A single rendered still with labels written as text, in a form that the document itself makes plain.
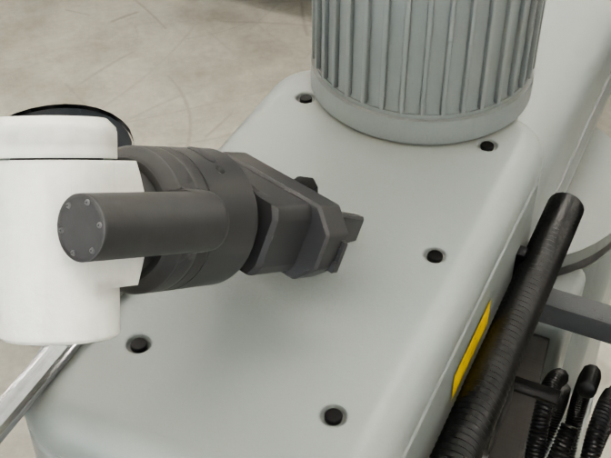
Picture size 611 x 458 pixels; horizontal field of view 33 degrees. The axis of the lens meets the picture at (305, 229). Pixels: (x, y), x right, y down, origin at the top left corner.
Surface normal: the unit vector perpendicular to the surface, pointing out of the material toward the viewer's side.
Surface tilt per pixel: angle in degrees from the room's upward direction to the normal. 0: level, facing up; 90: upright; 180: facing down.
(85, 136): 62
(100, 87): 0
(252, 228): 75
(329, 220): 52
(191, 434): 0
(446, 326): 45
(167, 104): 0
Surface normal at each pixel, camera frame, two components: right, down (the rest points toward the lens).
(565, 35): 0.00, -0.76
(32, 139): -0.15, 0.04
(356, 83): -0.63, 0.51
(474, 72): 0.29, 0.62
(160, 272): 0.00, 0.54
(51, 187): 0.13, 0.04
